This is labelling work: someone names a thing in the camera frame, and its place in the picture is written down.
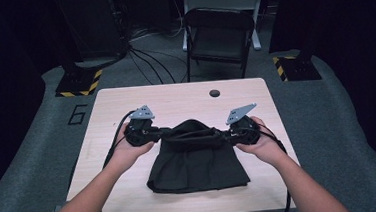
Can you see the person's right hand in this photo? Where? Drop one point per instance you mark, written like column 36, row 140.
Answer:
column 266, row 149

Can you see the black pleated skirt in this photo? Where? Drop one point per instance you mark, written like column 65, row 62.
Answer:
column 196, row 165

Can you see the black curtain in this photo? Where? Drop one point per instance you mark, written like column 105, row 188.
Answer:
column 6, row 65
column 347, row 24

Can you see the person's left hand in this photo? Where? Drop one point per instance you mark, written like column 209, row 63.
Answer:
column 129, row 155

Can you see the black striped-edge stand base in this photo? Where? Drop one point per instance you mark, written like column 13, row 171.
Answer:
column 77, row 82
column 302, row 69

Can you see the black equipment cabinet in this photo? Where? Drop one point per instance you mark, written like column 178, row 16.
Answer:
column 93, row 25

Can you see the black folding chair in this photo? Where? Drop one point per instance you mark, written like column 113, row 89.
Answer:
column 218, row 43
column 222, row 0

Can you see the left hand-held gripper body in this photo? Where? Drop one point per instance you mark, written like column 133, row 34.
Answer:
column 141, row 134

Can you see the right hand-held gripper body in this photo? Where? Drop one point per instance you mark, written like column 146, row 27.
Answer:
column 246, row 132

